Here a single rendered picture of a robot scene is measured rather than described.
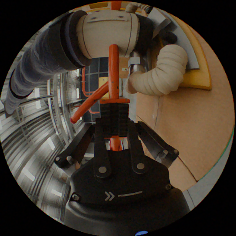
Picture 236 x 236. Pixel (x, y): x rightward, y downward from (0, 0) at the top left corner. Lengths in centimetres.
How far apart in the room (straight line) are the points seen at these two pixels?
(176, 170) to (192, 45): 23
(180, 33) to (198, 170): 23
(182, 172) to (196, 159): 5
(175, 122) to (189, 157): 8
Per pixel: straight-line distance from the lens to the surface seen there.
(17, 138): 530
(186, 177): 18
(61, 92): 594
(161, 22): 19
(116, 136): 15
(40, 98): 220
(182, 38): 17
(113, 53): 16
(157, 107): 22
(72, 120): 20
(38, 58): 23
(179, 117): 16
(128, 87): 19
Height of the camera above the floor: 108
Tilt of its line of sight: 3 degrees down
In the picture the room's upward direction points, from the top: 92 degrees counter-clockwise
